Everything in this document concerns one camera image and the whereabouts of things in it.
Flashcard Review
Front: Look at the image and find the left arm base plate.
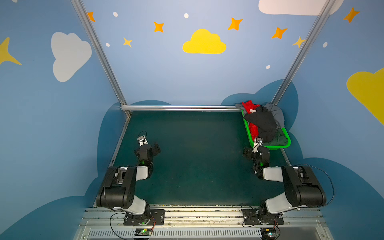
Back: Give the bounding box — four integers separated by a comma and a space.
123, 209, 166, 226

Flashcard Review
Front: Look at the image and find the green plastic basket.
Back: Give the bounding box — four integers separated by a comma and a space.
241, 104, 291, 150

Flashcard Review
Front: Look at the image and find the left controller board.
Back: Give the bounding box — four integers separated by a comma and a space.
135, 229, 153, 237

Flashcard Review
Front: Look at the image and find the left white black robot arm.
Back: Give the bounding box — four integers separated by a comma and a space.
96, 143, 161, 221

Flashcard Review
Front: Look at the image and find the front aluminium rail bed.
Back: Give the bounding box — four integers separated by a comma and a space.
74, 205, 333, 240

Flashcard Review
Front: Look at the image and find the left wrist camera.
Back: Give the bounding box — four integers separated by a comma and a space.
137, 135, 149, 147

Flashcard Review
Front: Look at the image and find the red t shirt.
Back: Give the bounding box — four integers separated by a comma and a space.
242, 101, 261, 141

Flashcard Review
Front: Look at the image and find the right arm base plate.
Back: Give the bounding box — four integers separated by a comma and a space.
241, 209, 284, 226

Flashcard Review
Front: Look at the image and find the grey t shirt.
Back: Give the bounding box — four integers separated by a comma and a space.
235, 101, 285, 129

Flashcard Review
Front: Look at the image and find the table rail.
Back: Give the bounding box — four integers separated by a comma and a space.
85, 105, 127, 207
280, 148, 292, 166

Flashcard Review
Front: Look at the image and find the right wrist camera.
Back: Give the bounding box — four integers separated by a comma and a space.
253, 137, 263, 153

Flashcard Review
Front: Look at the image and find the left aluminium frame post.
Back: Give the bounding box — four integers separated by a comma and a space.
71, 0, 127, 105

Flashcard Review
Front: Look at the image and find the black t shirt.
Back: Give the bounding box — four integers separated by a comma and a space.
256, 107, 277, 142

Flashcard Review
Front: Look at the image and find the left side table rail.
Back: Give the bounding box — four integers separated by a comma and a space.
85, 105, 127, 207

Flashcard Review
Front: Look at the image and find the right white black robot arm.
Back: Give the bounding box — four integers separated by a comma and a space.
243, 146, 328, 219

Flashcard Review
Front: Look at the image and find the right controller board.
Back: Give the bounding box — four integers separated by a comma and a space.
261, 228, 279, 240

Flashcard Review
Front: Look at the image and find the controller board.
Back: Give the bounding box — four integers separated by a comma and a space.
261, 228, 279, 240
135, 229, 153, 237

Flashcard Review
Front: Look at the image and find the dark green t shirt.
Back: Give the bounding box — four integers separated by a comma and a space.
270, 129, 288, 146

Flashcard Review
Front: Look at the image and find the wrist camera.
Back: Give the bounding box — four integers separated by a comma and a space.
137, 135, 149, 147
253, 137, 263, 153

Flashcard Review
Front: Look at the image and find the right aluminium frame post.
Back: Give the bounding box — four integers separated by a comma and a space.
271, 0, 336, 106

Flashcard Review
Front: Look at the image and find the right side table rail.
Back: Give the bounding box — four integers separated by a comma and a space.
280, 148, 292, 166

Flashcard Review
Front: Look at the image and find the back aluminium frame rail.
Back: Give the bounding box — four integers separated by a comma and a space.
121, 105, 241, 112

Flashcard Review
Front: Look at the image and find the aluminium frame post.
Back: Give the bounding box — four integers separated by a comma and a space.
271, 0, 336, 106
71, 0, 127, 105

